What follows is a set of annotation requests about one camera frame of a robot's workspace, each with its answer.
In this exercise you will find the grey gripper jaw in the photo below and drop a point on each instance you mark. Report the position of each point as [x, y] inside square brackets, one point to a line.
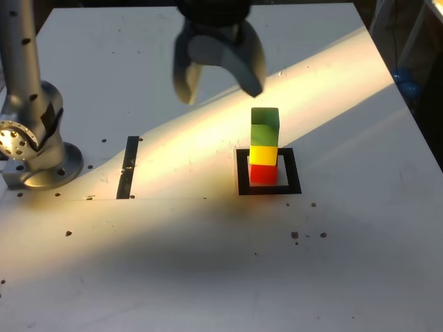
[181, 76]
[249, 69]

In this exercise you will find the red cube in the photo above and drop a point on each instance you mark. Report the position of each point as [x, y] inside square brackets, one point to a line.
[263, 174]

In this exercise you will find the yellow cube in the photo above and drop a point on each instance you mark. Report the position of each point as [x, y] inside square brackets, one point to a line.
[263, 155]

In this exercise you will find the black tape strip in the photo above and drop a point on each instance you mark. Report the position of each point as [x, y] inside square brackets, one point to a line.
[126, 173]

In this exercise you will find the white metal frame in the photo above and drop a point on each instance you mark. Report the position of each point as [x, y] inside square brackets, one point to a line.
[415, 31]

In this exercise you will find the green cube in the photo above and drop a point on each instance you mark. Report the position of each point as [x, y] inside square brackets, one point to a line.
[263, 129]

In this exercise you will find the blue round object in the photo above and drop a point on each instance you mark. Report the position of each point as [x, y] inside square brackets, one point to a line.
[406, 84]

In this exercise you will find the black tape square outline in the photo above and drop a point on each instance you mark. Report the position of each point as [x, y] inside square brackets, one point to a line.
[297, 173]

